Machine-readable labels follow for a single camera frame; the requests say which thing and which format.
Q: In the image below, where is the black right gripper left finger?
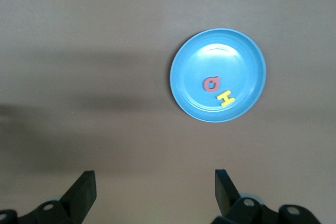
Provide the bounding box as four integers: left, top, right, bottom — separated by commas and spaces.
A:
0, 170, 97, 224

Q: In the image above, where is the yellow uppercase letter H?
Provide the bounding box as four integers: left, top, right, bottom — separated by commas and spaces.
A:
216, 90, 235, 107

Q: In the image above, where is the red uppercase letter Q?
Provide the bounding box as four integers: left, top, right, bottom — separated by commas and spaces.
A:
203, 76, 221, 93

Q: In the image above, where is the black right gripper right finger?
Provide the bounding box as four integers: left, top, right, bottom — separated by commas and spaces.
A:
211, 169, 320, 224

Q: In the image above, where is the blue plate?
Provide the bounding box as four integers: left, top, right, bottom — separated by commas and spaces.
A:
169, 27, 267, 123

